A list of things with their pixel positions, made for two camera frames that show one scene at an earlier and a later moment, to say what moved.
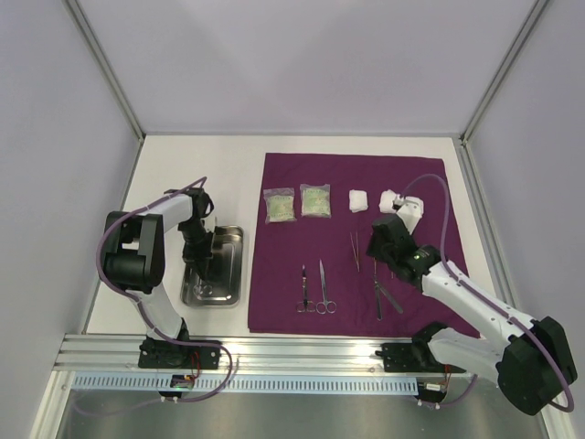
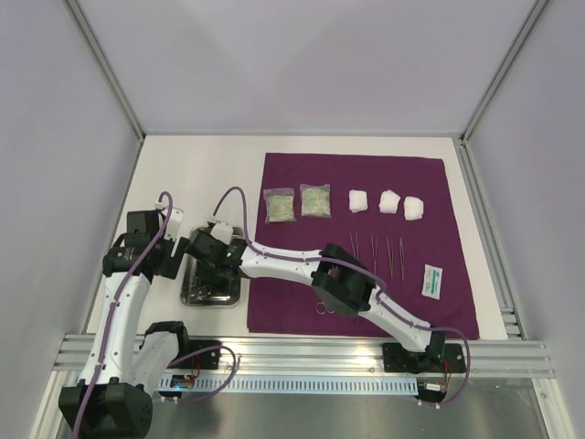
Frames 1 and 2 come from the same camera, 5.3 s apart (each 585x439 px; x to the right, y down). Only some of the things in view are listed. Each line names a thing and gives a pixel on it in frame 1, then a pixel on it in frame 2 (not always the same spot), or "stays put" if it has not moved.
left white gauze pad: [358, 200] stays put
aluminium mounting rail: [116, 356] stays put
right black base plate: [412, 358] stays put
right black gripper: [381, 240] -> [210, 273]
